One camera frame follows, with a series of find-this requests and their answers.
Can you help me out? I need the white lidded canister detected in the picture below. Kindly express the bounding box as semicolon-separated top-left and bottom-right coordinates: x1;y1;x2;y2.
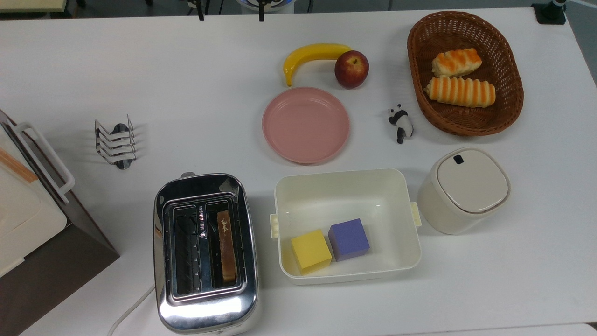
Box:
417;147;512;235

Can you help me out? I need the purple cube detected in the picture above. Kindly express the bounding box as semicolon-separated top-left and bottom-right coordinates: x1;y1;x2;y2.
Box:
328;218;371;262

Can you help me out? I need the red apple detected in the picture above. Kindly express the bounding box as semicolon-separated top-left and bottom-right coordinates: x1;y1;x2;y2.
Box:
334;50;369;89

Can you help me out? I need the long striped bread roll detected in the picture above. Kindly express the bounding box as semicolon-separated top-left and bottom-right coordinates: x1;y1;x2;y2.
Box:
424;77;496;108

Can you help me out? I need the black camera stand base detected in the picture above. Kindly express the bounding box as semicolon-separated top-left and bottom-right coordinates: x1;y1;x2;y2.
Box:
532;0;568;25

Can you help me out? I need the white plastic container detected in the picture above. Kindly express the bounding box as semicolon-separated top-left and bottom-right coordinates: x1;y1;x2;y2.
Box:
270;168;423;286

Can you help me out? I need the brown wicker basket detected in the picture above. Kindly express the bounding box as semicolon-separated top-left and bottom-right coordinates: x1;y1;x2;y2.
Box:
407;11;524;137

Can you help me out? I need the yellow banana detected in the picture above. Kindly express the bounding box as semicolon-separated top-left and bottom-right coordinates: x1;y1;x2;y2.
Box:
283;43;353;87

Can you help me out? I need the brown toast slice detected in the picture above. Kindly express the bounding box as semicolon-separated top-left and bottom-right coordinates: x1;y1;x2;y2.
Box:
217;210;237;284

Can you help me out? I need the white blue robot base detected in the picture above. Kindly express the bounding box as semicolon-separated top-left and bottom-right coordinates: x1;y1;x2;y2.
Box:
236;0;295;11

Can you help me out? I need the chrome two-slot toaster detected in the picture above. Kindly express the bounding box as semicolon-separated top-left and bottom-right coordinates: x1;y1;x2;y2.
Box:
153;172;260;335

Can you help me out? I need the panda figurine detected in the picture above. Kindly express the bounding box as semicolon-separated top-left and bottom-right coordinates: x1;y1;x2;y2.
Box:
388;104;414;144

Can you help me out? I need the yellow cube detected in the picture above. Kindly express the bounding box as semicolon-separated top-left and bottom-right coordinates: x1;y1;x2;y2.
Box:
291;229;333;275

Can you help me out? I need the beige side table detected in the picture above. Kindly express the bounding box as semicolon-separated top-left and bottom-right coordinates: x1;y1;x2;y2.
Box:
0;0;68;13

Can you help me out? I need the metal toast rack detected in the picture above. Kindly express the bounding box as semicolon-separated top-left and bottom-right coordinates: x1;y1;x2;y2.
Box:
94;115;137;170

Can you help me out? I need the short striped bread roll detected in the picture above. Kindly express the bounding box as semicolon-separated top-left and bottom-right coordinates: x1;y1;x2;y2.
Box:
431;48;483;78

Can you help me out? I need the pink round plate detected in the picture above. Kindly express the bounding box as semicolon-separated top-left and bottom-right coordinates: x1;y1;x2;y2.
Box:
262;86;351;165

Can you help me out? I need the white toaster cable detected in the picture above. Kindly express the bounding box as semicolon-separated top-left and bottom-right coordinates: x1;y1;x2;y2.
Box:
107;284;157;336

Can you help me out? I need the brown white oven appliance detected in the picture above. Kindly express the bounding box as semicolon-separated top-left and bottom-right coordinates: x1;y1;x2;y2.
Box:
0;109;120;336

